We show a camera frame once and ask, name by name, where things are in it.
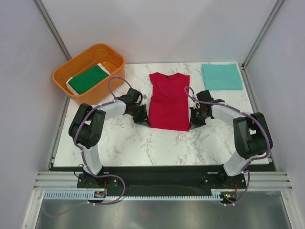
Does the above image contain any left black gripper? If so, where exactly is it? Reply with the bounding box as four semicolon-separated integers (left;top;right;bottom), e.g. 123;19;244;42
128;104;151;128

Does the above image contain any red t shirt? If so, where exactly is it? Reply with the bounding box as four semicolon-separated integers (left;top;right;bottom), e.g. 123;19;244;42
149;73;190;132

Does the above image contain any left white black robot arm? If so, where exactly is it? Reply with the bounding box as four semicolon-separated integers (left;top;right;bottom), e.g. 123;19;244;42
68;88;151;187

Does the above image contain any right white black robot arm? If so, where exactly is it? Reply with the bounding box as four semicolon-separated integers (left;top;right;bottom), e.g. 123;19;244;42
187;90;273;188

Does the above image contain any teal folded t shirt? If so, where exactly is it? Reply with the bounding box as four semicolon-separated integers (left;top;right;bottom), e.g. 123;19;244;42
201;63;243;91

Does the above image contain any orange plastic basket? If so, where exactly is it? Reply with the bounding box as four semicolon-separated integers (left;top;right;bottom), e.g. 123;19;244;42
52;43;125;105

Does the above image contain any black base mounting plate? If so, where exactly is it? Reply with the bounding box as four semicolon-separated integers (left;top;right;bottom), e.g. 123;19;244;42
50;164;277;198

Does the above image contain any green folded t shirt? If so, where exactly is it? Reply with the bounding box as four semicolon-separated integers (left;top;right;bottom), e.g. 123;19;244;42
68;64;111;94

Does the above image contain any right aluminium frame post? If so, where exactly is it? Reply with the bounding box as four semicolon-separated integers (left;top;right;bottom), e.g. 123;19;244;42
241;0;286;70

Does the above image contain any aluminium frame post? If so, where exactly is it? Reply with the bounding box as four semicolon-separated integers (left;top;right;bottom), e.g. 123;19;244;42
241;0;286;70
33;0;71;61

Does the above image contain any white slotted cable duct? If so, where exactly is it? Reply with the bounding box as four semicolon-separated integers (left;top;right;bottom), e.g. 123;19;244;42
43;190;223;201

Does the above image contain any left aluminium frame post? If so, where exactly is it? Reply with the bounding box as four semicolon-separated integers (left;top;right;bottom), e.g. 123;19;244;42
33;0;71;61

